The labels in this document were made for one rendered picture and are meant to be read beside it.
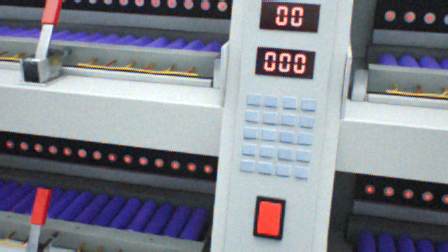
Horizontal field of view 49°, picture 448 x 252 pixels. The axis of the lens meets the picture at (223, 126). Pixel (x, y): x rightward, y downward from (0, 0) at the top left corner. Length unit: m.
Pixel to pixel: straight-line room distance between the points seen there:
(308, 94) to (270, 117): 0.03
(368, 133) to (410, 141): 0.03
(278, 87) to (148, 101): 0.11
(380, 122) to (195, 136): 0.15
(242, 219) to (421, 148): 0.15
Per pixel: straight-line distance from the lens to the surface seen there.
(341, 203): 0.61
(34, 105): 0.47
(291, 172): 0.39
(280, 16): 0.39
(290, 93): 0.39
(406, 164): 0.41
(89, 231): 0.54
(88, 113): 0.45
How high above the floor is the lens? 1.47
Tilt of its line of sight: 5 degrees down
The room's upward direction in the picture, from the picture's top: 5 degrees clockwise
